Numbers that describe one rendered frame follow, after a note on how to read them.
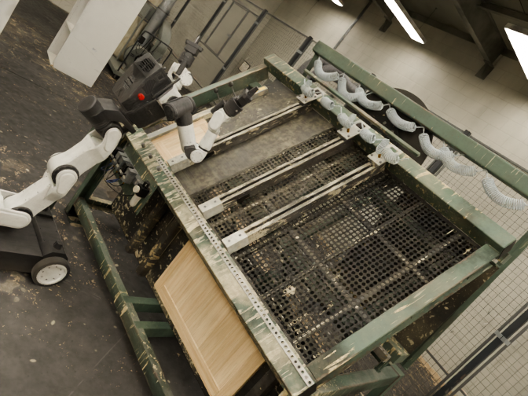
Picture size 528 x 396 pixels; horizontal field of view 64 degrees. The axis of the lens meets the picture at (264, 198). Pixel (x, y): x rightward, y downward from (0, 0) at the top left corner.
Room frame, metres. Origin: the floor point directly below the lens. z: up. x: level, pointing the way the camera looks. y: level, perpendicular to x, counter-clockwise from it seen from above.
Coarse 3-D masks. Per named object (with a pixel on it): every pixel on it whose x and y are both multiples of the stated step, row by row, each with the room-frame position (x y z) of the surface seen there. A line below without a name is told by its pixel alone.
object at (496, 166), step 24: (360, 72) 3.40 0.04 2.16; (384, 96) 3.22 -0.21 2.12; (432, 120) 2.97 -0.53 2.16; (456, 144) 2.82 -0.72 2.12; (504, 168) 2.63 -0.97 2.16; (504, 264) 2.49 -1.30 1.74; (480, 288) 2.52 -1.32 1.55; (456, 312) 2.55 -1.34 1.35; (432, 336) 2.58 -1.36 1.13; (408, 360) 2.61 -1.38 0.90
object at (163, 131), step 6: (258, 90) 3.21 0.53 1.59; (264, 90) 3.22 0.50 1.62; (252, 96) 3.17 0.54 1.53; (258, 96) 3.21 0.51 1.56; (210, 108) 3.03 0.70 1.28; (198, 114) 2.97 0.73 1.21; (204, 114) 2.98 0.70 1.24; (210, 114) 3.00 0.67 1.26; (192, 120) 2.93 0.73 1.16; (168, 126) 2.86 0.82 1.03; (174, 126) 2.86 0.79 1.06; (156, 132) 2.81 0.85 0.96; (162, 132) 2.81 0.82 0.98; (168, 132) 2.84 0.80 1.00; (150, 138) 2.77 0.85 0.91
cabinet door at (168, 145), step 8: (200, 120) 2.95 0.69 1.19; (200, 128) 2.89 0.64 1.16; (168, 136) 2.81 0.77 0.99; (176, 136) 2.82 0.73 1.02; (200, 136) 2.83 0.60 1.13; (160, 144) 2.75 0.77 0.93; (168, 144) 2.76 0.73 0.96; (176, 144) 2.76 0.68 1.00; (160, 152) 2.68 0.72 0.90; (168, 152) 2.68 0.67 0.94; (176, 152) 2.69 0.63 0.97
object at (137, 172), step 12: (108, 156) 2.61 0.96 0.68; (120, 156) 2.56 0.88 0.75; (132, 156) 2.66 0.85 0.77; (120, 168) 2.48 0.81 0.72; (132, 168) 2.52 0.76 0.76; (144, 168) 2.55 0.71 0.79; (108, 180) 2.51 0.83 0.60; (120, 180) 2.55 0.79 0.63; (132, 180) 2.48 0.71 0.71; (144, 180) 2.51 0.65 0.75; (132, 192) 2.52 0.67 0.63; (144, 192) 2.41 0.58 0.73; (132, 204) 2.40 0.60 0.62; (144, 204) 2.43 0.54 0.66
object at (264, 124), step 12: (300, 96) 3.04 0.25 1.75; (288, 108) 2.99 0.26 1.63; (300, 108) 3.01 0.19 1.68; (264, 120) 2.90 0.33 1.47; (276, 120) 2.91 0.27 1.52; (288, 120) 2.99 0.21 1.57; (240, 132) 2.78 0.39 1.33; (252, 132) 2.83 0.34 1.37; (216, 144) 2.68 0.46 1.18; (228, 144) 2.74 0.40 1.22; (180, 156) 2.58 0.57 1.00; (180, 168) 2.58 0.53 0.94
